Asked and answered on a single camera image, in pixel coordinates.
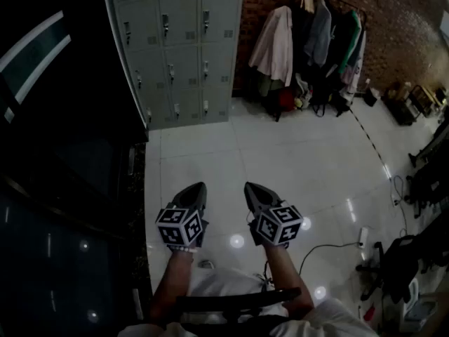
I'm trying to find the grey metal locker cabinet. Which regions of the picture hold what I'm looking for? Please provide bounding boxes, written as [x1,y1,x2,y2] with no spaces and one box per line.
[100,0,246,131]

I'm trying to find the black trolley with items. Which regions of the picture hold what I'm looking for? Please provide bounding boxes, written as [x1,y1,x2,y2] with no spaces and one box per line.
[383,81,449,126]

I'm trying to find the black hanging garment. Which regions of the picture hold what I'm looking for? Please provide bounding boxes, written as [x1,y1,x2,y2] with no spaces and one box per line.
[326,11,351,81]

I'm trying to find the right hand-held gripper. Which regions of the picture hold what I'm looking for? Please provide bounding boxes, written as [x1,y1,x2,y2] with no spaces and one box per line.
[243,181,304,249]

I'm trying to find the black metal clothes rack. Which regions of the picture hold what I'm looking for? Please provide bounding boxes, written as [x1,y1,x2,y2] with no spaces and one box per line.
[293,0,368,31]

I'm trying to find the black power cable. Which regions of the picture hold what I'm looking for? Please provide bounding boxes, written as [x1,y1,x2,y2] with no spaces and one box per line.
[298,243,361,275]

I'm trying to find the person's left forearm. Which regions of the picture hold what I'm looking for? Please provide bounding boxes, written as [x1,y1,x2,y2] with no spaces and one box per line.
[149,249,195,326]

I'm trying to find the black equipment stand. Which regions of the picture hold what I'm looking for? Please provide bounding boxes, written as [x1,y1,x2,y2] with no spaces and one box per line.
[404,117,449,221]

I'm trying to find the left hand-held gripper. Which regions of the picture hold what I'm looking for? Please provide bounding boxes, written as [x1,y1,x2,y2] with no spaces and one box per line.
[155,182,210,249]

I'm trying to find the grey hanging jacket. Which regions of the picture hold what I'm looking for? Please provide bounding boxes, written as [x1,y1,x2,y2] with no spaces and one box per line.
[303,0,333,68]

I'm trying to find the person's right forearm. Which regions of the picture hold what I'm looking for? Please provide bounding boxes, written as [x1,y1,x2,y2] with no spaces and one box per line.
[264,244,315,316]

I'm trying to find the black bag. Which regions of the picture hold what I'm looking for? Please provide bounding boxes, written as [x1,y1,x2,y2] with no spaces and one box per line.
[310,81,333,117]

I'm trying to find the pale hanging garment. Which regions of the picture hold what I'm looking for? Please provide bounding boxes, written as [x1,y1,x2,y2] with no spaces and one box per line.
[339,29,367,97]

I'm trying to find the black waste bin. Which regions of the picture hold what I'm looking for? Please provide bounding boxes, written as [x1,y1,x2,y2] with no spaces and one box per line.
[363,88,379,107]

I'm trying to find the black yellow floor tape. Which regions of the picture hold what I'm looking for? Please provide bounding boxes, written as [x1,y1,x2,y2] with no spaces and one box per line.
[350,110,392,180]

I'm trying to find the black curved strap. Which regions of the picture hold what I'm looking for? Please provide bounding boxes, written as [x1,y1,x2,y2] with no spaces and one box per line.
[174,287,302,316]

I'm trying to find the black office chair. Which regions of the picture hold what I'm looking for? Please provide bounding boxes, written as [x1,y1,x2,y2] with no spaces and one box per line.
[355,234,422,303]

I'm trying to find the white plastic container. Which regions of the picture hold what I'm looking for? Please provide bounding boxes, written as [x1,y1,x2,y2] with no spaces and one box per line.
[398,278,440,333]

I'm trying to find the dark olive garment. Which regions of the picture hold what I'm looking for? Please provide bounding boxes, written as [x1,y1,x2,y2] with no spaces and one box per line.
[257,70,286,102]

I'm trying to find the red bag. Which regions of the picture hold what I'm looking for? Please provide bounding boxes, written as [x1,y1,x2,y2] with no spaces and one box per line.
[279,88,297,112]

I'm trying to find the green hanging garment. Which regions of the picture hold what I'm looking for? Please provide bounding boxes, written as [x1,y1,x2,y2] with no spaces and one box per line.
[338,10,363,76]

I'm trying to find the person's white shirt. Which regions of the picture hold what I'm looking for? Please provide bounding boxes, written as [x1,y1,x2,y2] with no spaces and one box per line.
[117,297,380,337]

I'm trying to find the white plastic bag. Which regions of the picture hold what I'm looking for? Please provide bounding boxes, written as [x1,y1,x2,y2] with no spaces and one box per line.
[294,73,314,109]

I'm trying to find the dark glass door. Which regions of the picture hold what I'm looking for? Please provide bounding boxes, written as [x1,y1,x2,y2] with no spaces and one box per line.
[0,128,152,337]

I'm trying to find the rows of grey locker doors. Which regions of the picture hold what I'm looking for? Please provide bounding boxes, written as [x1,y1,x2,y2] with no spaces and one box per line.
[112,0,243,126]

